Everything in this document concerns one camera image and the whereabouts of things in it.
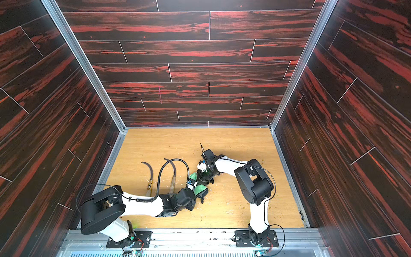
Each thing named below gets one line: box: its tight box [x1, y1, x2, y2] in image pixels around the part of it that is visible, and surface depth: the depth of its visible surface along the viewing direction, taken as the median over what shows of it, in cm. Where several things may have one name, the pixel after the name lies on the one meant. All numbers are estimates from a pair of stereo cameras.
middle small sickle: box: [163, 157, 177, 195], surface depth 95 cm
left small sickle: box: [141, 161, 154, 196], surface depth 93 cm
